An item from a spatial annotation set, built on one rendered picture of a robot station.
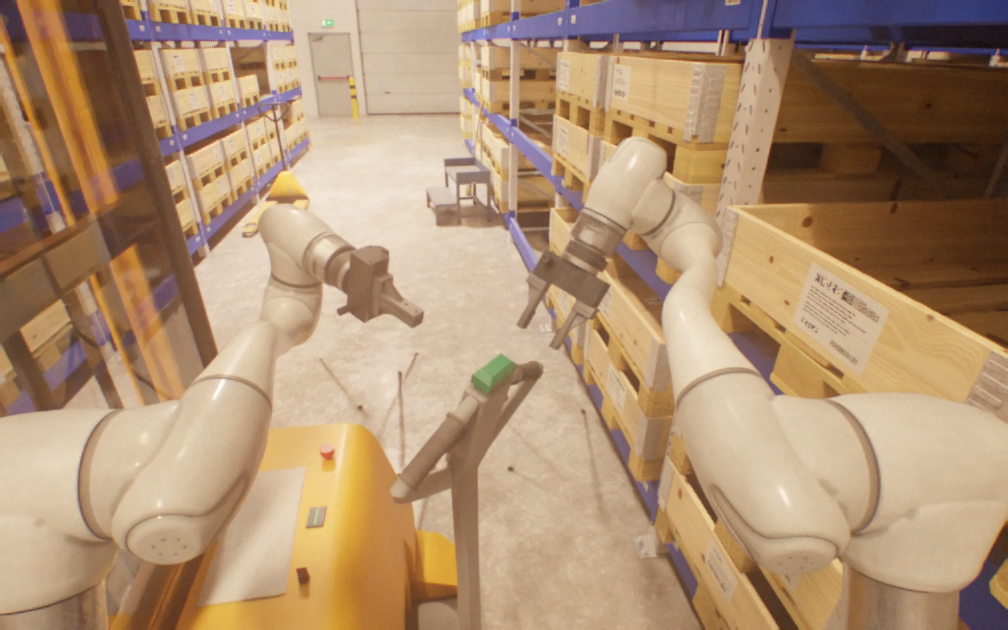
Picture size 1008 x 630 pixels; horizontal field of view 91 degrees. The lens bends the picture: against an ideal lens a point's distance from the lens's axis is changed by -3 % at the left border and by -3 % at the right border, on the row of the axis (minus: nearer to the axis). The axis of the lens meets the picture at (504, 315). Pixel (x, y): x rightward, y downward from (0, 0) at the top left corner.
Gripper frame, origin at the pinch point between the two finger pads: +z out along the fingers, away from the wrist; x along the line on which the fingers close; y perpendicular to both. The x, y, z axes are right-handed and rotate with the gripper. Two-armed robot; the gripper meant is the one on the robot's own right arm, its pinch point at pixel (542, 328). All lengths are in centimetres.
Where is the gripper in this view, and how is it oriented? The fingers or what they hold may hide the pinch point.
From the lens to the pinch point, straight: 96.4
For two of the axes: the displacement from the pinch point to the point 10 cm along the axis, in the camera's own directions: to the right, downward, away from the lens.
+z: -4.8, 8.6, 1.5
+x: 7.9, 5.0, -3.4
